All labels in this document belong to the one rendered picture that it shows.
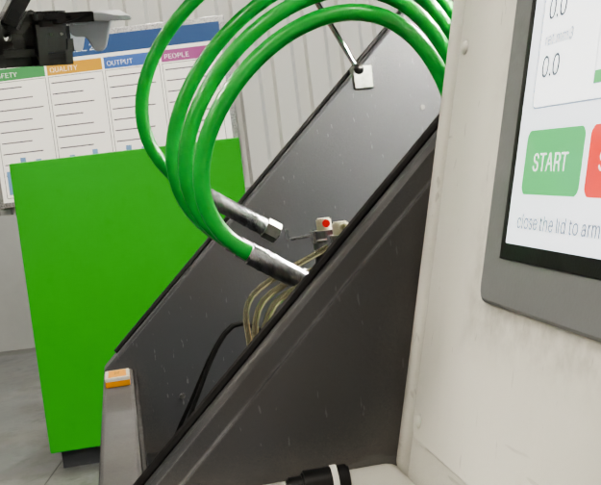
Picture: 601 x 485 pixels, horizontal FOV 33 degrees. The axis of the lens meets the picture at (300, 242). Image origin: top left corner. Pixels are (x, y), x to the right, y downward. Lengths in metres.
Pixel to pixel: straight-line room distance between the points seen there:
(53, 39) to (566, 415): 1.22
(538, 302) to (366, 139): 0.90
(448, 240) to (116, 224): 3.64
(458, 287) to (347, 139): 0.77
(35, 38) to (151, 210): 2.72
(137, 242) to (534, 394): 3.80
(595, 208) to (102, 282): 3.88
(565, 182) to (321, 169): 0.90
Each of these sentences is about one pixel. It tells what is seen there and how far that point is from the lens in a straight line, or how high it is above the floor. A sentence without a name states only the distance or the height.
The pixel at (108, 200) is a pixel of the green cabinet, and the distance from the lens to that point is 4.27.
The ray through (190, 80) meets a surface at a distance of 0.97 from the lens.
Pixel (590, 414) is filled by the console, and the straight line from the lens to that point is 0.48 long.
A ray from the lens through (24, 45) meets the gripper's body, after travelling 1.61.
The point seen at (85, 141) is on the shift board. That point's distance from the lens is 7.55.
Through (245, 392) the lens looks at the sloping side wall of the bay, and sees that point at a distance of 0.73.
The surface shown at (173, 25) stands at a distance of 1.06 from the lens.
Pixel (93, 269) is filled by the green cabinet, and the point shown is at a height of 0.82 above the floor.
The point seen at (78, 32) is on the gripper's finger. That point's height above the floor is 1.43.
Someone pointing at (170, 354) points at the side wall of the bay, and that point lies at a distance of 1.39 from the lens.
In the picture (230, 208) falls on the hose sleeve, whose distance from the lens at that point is 1.05.
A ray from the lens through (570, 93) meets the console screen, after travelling 0.52.
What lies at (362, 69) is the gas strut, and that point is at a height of 1.31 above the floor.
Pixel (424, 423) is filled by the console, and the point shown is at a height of 1.02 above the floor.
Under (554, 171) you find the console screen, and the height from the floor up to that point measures 1.18.
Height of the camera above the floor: 1.21
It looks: 5 degrees down
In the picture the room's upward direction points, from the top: 7 degrees counter-clockwise
